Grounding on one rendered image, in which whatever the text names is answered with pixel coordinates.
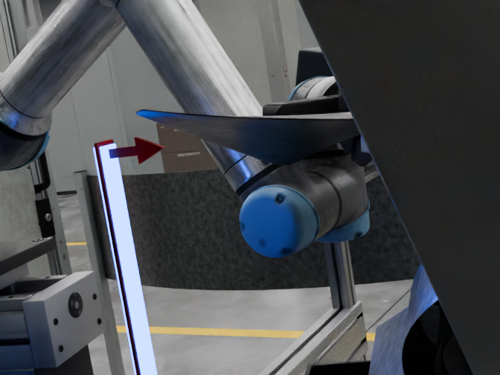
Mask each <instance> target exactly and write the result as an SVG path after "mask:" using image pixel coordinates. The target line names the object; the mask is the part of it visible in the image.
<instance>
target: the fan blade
mask: <svg viewBox="0 0 500 375"><path fill-rule="evenodd" d="M136 114H137V115H140V116H142V117H144V118H147V119H149V120H151V121H155V122H157V123H159V124H163V125H165V126H168V127H170V128H173V129H177V130H178V131H181V132H184V133H187V134H189V135H192V136H195V137H197V138H201V139H203V140H206V141H209V142H211V143H214V144H218V145H220V146H222V147H226V148H229V149H231V150H234V151H237V152H239V153H243V154H246V155H248V156H251V157H254V158H258V159H260V160H263V161H267V162H269V163H272V164H282V165H291V164H293V163H295V162H297V161H299V160H301V159H303V158H305V157H307V156H310V155H312V154H313V153H316V152H318V151H320V150H323V149H325V148H327V147H330V146H332V145H334V144H337V143H339V142H341V141H344V140H347V139H349V138H352V137H355V136H357V135H361V134H360V132H359V129H358V127H357V125H356V123H355V121H354V119H353V116H352V114H351V113H350V110H349V109H342V110H336V111H332V112H321V113H314V114H305V115H278V116H223V115H197V114H187V113H178V112H163V111H155V110H148V109H142V110H140V111H138V112H137V113H136Z"/></svg>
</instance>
